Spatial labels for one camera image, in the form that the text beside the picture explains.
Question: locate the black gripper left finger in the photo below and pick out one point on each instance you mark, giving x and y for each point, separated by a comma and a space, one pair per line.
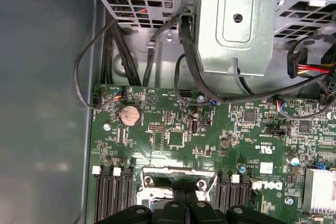
173, 213

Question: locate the silver perforated drive cage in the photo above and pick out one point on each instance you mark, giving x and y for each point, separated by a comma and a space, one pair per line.
147, 11

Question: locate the green motherboard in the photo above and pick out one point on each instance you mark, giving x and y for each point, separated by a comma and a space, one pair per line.
223, 129

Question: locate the metal socket cover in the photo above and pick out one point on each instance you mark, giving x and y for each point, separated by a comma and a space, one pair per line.
157, 194

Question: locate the silver chipset heat sink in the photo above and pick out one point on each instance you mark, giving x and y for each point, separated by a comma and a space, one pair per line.
320, 190

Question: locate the coin cell battery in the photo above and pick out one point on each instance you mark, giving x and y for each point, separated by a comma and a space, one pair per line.
130, 115

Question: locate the black RAM slot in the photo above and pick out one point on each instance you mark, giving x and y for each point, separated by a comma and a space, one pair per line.
223, 192
108, 195
118, 192
99, 195
234, 192
128, 190
244, 192

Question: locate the CPU socket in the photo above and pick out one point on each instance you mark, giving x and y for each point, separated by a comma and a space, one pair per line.
148, 181

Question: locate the black PC case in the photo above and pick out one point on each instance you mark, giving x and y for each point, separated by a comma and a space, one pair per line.
39, 103

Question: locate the silver drive bracket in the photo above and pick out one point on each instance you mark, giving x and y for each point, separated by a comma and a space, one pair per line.
236, 51

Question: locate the metal locking lever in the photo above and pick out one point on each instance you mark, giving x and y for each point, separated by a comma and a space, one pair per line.
211, 184

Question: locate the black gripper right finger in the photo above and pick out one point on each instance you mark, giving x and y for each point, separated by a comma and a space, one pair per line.
199, 213

